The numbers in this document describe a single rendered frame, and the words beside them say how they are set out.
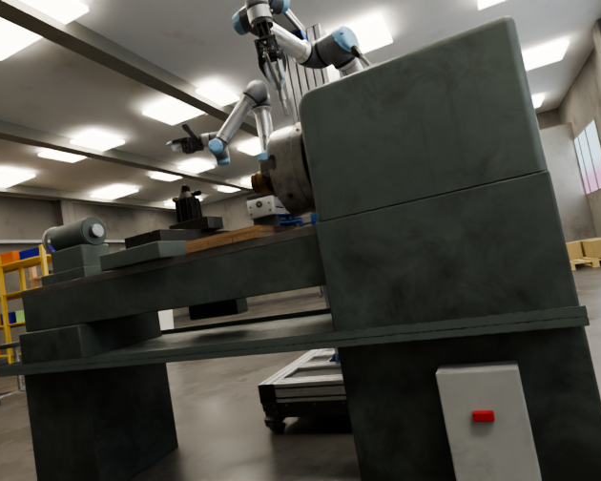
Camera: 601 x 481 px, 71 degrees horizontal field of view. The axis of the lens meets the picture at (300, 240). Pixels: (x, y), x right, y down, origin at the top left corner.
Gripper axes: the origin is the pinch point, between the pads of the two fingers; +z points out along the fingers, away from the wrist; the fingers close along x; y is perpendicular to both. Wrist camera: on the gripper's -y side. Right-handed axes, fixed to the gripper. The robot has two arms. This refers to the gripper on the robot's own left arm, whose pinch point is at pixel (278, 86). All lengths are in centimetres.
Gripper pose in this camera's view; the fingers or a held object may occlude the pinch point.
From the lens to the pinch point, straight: 150.3
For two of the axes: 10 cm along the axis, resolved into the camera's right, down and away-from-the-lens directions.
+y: -0.8, 1.2, -9.9
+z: 2.5, 9.6, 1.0
